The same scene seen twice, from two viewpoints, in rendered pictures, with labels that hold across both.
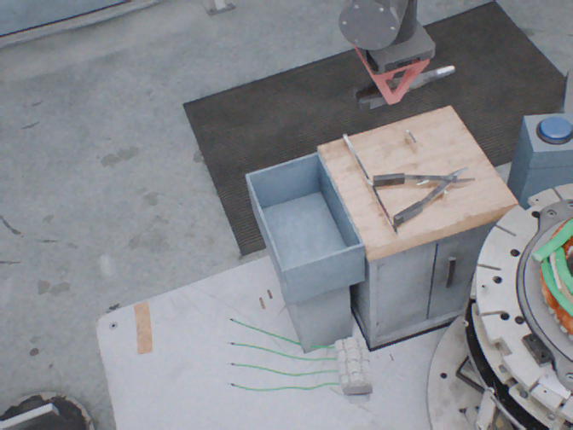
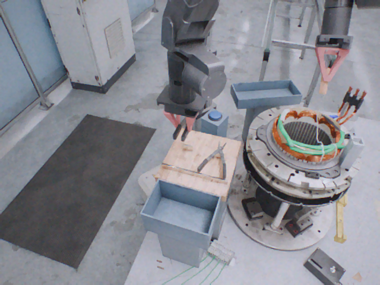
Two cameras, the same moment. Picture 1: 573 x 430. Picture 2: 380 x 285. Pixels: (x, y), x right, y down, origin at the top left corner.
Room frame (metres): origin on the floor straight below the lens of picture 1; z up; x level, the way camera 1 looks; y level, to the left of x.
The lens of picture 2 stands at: (0.37, 0.24, 1.61)
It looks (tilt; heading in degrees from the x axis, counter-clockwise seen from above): 45 degrees down; 299
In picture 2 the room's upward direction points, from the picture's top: straight up
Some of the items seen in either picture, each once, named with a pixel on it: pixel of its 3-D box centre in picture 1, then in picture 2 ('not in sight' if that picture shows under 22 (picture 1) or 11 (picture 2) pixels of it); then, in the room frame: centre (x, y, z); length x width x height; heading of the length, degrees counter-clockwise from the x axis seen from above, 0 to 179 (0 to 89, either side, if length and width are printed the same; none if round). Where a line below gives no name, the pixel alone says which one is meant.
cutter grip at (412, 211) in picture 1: (408, 213); (224, 170); (0.50, -0.15, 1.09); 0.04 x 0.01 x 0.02; 115
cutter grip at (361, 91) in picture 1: (369, 90); (177, 132); (0.62, -0.13, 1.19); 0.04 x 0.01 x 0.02; 101
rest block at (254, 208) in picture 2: (483, 363); (255, 208); (0.40, -0.25, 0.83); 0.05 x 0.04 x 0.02; 132
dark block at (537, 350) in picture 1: (537, 348); (312, 174); (0.29, -0.23, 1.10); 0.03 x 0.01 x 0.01; 14
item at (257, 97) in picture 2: not in sight; (260, 117); (0.52, -0.60, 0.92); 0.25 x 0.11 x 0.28; 36
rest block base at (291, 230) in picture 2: not in sight; (298, 225); (0.25, -0.27, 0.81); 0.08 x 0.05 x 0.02; 56
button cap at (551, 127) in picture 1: (555, 128); (215, 114); (0.63, -0.39, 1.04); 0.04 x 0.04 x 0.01
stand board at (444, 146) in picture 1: (411, 178); (200, 161); (0.58, -0.18, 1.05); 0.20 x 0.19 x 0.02; 100
